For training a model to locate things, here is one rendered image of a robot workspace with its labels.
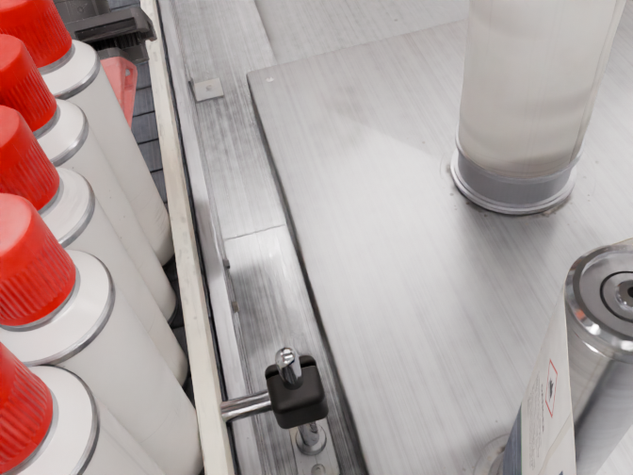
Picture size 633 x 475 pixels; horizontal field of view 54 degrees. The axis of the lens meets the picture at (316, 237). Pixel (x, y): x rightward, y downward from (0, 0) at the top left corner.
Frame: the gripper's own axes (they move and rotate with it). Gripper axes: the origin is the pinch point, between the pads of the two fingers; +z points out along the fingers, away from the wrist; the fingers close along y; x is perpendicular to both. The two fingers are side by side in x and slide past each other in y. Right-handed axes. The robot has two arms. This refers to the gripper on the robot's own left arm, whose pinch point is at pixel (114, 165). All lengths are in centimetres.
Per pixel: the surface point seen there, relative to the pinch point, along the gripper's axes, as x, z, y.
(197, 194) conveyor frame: 4.4, 3.9, 4.5
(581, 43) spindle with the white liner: -12.4, -0.2, 27.9
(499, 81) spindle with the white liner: -9.2, 0.8, 24.4
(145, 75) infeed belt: 17.4, -7.0, 1.8
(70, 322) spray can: -23.0, 4.5, 1.5
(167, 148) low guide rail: 3.5, -0.2, 3.4
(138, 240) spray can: -8.9, 4.3, 1.8
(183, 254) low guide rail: -4.7, 6.5, 3.4
